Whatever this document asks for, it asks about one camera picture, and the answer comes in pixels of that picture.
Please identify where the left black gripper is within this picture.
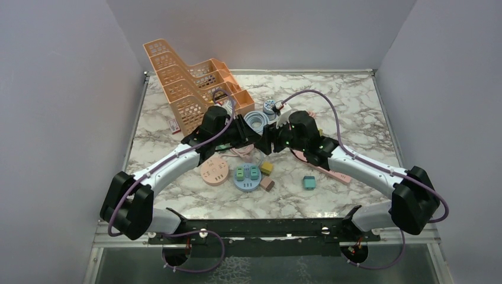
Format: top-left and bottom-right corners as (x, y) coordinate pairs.
(214, 115), (260, 150)

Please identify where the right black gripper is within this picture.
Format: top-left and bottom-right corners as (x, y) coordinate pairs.
(255, 115), (307, 154)

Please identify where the dark green usb charger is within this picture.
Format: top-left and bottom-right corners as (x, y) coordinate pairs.
(216, 145), (232, 151)

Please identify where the teal blue usb charger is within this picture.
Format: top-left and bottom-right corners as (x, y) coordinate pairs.
(303, 176), (316, 190)

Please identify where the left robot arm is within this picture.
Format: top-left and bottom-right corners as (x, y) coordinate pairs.
(99, 106), (261, 243)

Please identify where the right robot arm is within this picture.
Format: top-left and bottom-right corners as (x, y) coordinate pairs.
(255, 111), (440, 241)

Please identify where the round blue patterned tin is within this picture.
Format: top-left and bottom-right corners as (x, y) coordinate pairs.
(262, 99), (276, 121)

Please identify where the yellow usb charger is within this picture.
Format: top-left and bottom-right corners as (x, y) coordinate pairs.
(259, 162), (273, 176)

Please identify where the pink power strip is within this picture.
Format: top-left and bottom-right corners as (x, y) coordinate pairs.
(292, 150), (352, 185)

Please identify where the blue round power socket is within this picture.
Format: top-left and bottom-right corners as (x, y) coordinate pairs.
(233, 163), (262, 192)

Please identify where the pink round power socket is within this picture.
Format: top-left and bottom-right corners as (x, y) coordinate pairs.
(200, 157), (230, 186)

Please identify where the brown pink usb charger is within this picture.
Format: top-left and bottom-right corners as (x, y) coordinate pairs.
(259, 176), (275, 192)

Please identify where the orange plastic file organizer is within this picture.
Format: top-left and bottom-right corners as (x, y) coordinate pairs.
(143, 38), (255, 135)

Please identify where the red white small box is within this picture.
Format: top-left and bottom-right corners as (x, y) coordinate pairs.
(168, 119), (181, 134)

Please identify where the pink coiled cable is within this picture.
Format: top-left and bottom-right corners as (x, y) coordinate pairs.
(227, 143), (256, 160)

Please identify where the blue coiled cable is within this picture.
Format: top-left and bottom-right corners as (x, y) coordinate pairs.
(243, 110), (271, 134)

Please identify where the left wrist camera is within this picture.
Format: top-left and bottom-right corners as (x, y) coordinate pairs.
(215, 99), (237, 114)

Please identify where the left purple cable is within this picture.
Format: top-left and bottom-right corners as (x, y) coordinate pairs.
(107, 88), (238, 238)

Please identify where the purple cable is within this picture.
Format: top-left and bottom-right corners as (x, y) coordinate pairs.
(280, 89), (450, 224)
(107, 88), (238, 238)

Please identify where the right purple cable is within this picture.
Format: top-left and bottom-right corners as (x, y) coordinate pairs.
(280, 89), (450, 224)

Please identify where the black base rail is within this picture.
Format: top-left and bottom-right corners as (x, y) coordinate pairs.
(148, 218), (380, 258)

